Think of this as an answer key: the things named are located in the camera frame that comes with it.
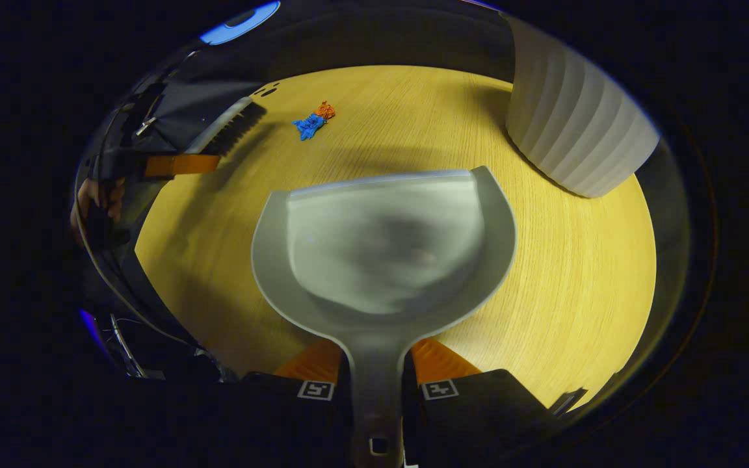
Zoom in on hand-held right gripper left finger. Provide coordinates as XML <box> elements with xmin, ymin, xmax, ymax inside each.
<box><xmin>209</xmin><ymin>338</ymin><xmax>356</xmax><ymax>468</ymax></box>

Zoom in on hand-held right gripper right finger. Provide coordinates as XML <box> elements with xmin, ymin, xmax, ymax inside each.
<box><xmin>404</xmin><ymin>338</ymin><xmax>565</xmax><ymax>468</ymax></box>

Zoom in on small white broom black bristles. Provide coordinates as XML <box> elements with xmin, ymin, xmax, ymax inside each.
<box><xmin>186</xmin><ymin>96</ymin><xmax>268</xmax><ymax>157</ymax></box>

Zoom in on blue trash scrap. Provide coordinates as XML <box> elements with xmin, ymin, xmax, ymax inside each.
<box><xmin>293</xmin><ymin>114</ymin><xmax>326</xmax><ymax>141</ymax></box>

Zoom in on white plastic dustpan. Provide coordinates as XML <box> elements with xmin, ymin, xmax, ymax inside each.
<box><xmin>251</xmin><ymin>166</ymin><xmax>518</xmax><ymax>468</ymax></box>

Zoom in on white ribbed garbage bin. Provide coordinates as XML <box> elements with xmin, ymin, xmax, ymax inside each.
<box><xmin>505</xmin><ymin>13</ymin><xmax>663</xmax><ymax>199</ymax></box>

